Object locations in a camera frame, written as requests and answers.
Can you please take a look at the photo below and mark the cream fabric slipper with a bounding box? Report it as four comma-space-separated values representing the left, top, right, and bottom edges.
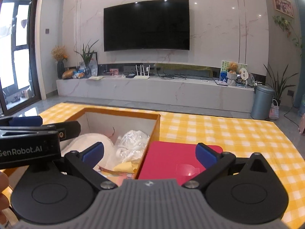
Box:
61, 133, 115, 170

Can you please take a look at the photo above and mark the white plastic bag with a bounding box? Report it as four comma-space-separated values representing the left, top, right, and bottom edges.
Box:
115, 130, 150, 163

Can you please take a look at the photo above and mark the person's hand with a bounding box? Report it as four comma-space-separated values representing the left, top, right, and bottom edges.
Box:
0, 171, 11, 214

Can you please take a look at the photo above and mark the red mat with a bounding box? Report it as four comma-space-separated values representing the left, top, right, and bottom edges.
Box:
137, 140, 223, 187

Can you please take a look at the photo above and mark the yellow checkered tablecloth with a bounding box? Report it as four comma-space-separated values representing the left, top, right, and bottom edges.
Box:
0, 101, 305, 229

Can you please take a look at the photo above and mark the glass balcony door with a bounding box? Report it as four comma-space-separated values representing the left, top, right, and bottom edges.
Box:
1, 0, 41, 115

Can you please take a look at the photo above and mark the white marble tv console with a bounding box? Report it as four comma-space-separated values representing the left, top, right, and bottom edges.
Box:
56, 77, 254, 113

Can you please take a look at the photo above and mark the grey metal trash bin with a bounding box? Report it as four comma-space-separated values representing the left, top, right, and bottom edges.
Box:
251, 84, 274, 120

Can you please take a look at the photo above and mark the pink woven handbag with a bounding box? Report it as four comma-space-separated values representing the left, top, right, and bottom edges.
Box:
269, 99, 279, 120

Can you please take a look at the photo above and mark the dried yellow flowers vase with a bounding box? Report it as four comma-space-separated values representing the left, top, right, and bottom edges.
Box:
51, 46, 68, 79

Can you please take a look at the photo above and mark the brown teddy bear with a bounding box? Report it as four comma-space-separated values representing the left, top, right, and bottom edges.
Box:
226, 61, 238, 74

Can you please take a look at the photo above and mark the green leafy floor plant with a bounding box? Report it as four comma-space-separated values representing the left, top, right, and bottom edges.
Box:
264, 64, 298, 105

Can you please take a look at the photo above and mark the white wifi router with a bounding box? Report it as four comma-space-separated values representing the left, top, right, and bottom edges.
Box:
134, 64, 150, 80

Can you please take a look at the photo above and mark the blue water jug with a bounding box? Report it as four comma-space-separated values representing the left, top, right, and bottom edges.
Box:
298, 97, 305, 117

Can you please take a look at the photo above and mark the green plant in glass vase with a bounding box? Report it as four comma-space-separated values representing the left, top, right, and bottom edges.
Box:
75, 40, 99, 75

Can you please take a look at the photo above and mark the trailing ivy plant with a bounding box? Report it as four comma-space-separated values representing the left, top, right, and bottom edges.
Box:
272, 15, 304, 57

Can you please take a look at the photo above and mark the black wall television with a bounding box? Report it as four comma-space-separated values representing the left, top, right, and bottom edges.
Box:
103, 0, 190, 52

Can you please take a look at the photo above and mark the framed wall picture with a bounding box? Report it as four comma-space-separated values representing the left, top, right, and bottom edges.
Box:
273, 0, 294, 18

